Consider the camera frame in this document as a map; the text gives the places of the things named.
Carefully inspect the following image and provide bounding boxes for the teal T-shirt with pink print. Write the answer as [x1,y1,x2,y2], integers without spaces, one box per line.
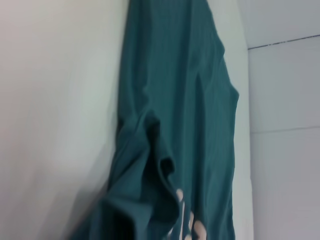
[66,0,241,240]

